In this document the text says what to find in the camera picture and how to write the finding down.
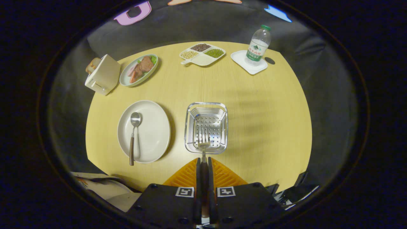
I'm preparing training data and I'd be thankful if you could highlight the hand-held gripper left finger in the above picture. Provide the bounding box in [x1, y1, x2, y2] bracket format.
[127, 157, 202, 228]

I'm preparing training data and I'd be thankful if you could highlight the pale green oval plate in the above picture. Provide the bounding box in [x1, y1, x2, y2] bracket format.
[120, 54, 159, 87]

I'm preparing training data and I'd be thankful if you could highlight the metal spoon wooden handle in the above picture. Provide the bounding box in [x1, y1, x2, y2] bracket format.
[129, 112, 141, 166]

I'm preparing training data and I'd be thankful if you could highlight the white divided dish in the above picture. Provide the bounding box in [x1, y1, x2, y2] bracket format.
[179, 43, 226, 66]

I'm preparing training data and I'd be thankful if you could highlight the clear water bottle green cap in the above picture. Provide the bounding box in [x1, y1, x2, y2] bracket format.
[245, 25, 272, 66]

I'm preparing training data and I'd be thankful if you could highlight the crumpled paper and cardboard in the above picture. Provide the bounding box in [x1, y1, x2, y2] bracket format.
[71, 172, 142, 212]

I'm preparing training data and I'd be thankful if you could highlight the brown meat slice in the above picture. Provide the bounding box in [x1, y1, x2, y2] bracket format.
[134, 56, 155, 77]

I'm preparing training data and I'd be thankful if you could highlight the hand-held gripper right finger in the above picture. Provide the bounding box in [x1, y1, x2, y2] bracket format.
[207, 157, 285, 228]

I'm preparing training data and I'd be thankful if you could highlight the toast bread slice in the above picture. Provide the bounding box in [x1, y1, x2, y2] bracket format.
[86, 58, 102, 74]

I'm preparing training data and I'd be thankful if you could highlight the metal perforated basket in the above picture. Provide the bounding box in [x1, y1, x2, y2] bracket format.
[184, 102, 228, 155]

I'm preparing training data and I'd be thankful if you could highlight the cream toaster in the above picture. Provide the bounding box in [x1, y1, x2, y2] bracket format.
[85, 54, 121, 96]

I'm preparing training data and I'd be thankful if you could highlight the white square coaster tray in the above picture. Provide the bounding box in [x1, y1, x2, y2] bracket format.
[231, 50, 268, 75]

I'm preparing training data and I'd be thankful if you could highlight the metal fork wooden handle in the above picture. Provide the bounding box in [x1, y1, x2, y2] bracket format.
[198, 132, 211, 220]

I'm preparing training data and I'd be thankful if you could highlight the white round plate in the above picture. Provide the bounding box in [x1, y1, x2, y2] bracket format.
[117, 100, 171, 164]

